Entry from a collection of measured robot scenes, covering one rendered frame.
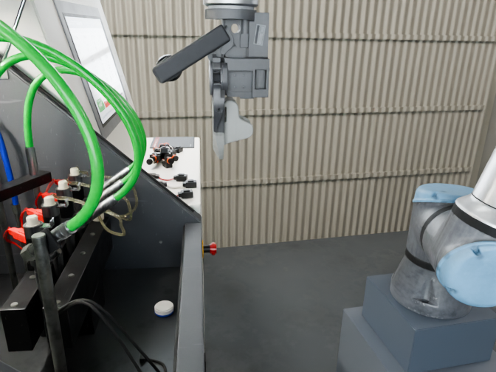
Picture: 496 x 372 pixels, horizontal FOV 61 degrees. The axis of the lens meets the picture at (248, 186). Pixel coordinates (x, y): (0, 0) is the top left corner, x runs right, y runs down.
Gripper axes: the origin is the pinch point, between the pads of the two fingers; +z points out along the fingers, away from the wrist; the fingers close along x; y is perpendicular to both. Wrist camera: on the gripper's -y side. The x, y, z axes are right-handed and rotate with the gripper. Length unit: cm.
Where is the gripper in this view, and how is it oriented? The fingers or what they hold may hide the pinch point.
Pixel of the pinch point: (216, 150)
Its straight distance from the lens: 65.3
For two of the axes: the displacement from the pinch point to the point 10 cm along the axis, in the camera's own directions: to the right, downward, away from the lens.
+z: -0.2, 9.4, 3.4
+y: 9.9, -0.2, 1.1
